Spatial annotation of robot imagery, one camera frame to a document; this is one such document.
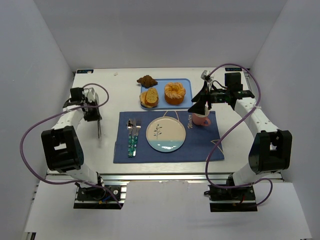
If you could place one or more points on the right blue label sticker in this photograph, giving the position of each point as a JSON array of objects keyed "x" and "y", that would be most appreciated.
[{"x": 233, "y": 69}]

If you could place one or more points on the sliced toast bread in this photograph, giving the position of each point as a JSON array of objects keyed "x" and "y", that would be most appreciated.
[{"x": 149, "y": 98}]

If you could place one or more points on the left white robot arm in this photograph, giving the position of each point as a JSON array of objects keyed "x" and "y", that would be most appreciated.
[{"x": 62, "y": 148}]

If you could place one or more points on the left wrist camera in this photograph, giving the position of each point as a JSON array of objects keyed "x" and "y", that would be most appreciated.
[{"x": 90, "y": 94}]

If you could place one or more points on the left blue label sticker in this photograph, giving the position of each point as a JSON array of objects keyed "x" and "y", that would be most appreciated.
[{"x": 84, "y": 71}]

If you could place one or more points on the metal tongs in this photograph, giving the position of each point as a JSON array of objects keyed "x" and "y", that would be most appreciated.
[{"x": 97, "y": 114}]

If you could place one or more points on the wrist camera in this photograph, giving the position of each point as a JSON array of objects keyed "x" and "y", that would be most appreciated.
[
  {"x": 90, "y": 94},
  {"x": 206, "y": 77}
]

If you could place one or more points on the blue label sticker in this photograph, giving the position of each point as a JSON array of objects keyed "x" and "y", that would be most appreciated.
[
  {"x": 84, "y": 71},
  {"x": 233, "y": 69}
]

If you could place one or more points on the fork with green handle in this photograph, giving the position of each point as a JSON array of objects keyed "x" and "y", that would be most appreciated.
[{"x": 138, "y": 125}]

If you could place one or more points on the blue cloth placemat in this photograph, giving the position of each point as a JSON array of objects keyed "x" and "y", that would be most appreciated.
[{"x": 198, "y": 142}]

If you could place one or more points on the pink mug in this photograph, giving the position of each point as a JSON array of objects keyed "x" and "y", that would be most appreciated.
[{"x": 201, "y": 120}]

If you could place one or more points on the aluminium table edge rail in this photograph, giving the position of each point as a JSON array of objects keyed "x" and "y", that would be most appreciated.
[{"x": 217, "y": 178}]

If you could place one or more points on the round orange sugared bun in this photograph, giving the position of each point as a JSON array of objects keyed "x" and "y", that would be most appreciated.
[{"x": 174, "y": 93}]

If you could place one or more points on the blue plastic tray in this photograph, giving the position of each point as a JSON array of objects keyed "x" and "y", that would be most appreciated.
[{"x": 160, "y": 87}]

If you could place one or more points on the brown croissant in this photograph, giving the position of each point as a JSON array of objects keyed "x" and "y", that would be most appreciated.
[{"x": 147, "y": 81}]

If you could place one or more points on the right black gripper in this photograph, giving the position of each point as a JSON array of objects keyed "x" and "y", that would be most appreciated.
[{"x": 207, "y": 98}]

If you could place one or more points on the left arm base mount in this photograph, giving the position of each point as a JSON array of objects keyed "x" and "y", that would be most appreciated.
[{"x": 99, "y": 199}]

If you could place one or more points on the spoon with green handle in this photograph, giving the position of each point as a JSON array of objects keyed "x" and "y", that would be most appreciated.
[{"x": 130, "y": 129}]

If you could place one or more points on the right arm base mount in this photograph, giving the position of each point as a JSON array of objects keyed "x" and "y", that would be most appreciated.
[{"x": 222, "y": 200}]

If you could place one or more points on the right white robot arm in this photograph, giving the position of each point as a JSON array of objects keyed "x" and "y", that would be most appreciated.
[{"x": 271, "y": 148}]

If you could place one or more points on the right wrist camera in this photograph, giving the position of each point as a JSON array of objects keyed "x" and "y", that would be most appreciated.
[{"x": 206, "y": 77}]

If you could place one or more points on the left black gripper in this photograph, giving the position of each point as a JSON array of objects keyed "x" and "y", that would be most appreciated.
[{"x": 94, "y": 116}]

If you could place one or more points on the white and blue plate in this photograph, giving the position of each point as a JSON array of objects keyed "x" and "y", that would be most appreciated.
[{"x": 165, "y": 134}]

